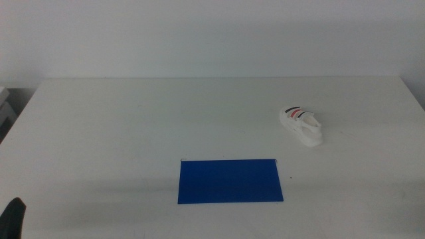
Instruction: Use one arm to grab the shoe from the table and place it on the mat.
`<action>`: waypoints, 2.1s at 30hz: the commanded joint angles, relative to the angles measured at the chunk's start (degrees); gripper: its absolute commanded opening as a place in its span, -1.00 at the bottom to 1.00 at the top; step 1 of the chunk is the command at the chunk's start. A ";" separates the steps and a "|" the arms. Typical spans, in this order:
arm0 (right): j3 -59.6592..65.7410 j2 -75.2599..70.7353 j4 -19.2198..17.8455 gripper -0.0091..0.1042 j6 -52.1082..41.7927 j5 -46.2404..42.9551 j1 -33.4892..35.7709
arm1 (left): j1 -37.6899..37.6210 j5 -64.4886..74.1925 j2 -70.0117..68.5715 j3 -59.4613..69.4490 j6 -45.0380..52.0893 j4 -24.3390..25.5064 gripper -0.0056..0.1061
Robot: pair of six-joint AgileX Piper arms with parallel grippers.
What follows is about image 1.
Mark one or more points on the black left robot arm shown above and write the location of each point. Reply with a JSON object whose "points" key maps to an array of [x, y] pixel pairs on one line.
{"points": [[12, 219]]}

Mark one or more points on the blue rectangular mat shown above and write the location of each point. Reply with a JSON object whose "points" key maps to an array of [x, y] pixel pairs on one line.
{"points": [[229, 182]]}

